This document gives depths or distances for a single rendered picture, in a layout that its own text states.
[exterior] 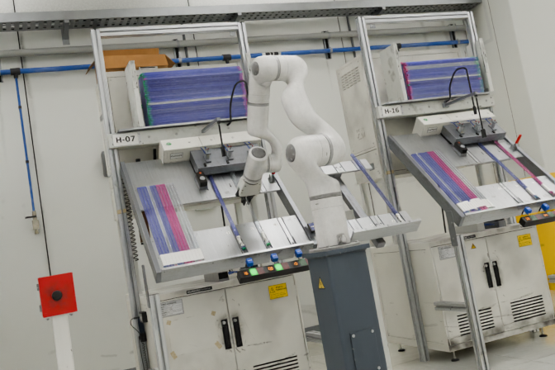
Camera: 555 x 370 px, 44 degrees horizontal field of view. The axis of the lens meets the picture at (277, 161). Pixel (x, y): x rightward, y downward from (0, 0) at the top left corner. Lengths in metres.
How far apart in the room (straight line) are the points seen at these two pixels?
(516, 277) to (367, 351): 1.60
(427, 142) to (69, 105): 2.39
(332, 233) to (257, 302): 0.84
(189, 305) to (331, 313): 0.85
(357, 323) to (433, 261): 1.22
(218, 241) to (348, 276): 0.69
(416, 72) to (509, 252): 1.10
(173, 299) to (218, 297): 0.21
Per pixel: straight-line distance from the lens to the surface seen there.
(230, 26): 3.58
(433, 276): 3.61
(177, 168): 3.23
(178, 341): 3.09
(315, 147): 2.44
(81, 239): 4.67
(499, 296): 3.82
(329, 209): 2.44
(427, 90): 3.91
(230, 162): 3.20
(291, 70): 2.66
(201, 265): 2.77
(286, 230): 2.98
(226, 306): 3.13
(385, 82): 3.95
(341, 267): 2.41
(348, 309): 2.43
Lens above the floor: 0.78
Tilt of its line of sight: 6 degrees up
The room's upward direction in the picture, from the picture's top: 10 degrees counter-clockwise
